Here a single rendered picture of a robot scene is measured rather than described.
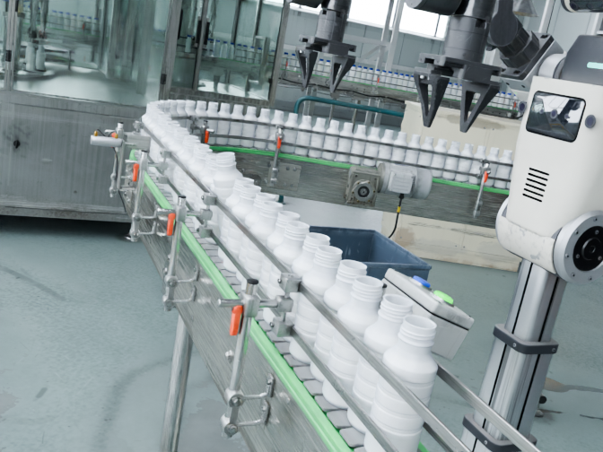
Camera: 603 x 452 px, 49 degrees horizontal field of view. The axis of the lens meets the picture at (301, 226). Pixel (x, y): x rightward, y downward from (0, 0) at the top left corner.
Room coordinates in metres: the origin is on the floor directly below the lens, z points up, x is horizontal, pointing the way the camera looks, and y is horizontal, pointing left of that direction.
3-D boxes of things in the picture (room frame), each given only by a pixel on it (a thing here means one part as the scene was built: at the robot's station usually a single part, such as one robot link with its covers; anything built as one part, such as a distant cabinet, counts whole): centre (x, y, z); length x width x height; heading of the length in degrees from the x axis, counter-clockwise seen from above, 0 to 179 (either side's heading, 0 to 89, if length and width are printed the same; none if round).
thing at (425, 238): (5.54, -1.26, 0.59); 1.10 x 0.62 x 1.18; 97
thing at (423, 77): (0.97, -0.16, 1.40); 0.07 x 0.07 x 0.09; 23
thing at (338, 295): (0.84, -0.08, 1.08); 0.06 x 0.06 x 0.17
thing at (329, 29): (1.38, 0.01, 1.47); 0.10 x 0.07 x 0.07; 118
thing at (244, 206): (1.22, 0.10, 1.08); 0.06 x 0.06 x 0.17
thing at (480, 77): (0.99, -0.20, 1.40); 0.07 x 0.07 x 0.09; 23
